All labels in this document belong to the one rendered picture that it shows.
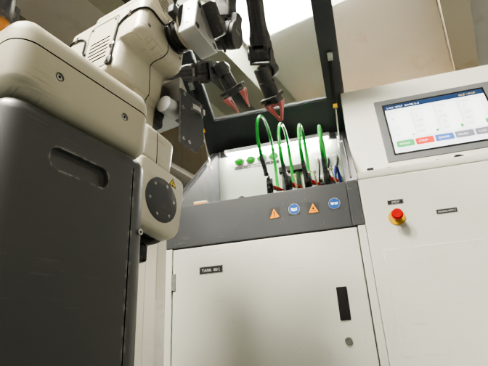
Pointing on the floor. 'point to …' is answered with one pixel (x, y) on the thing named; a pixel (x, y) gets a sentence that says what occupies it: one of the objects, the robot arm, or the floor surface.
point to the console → (425, 236)
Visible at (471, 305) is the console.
